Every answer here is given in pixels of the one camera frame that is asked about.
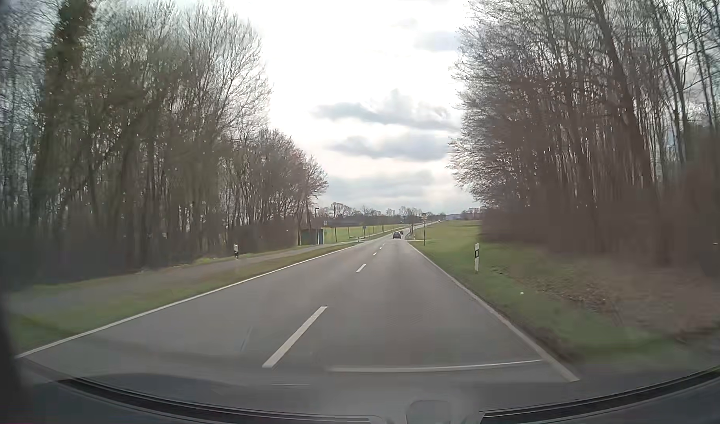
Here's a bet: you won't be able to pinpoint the car's own bonnet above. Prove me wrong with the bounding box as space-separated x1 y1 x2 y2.
18 358 720 424

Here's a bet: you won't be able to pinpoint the green field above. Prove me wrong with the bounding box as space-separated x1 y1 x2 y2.
323 224 407 244

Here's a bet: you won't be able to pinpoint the wood of bare trees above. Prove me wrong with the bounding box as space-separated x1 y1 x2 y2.
0 0 329 289
451 0 720 278

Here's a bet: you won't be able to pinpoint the grey asphalt road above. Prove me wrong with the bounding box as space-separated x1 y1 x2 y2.
19 223 579 384

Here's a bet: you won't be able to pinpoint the grass strip beside road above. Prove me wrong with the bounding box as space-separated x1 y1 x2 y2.
9 230 396 353

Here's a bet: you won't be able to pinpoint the grey cycle path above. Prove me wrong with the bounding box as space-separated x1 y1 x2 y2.
6 227 405 313

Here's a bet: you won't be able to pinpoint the road markings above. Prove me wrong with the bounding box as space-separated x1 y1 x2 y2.
15 224 580 382

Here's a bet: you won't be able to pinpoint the distant row of trees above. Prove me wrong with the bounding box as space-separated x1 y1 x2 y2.
324 202 481 227

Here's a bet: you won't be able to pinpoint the grass verge with leaf litter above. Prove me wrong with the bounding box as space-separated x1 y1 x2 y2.
408 220 720 369

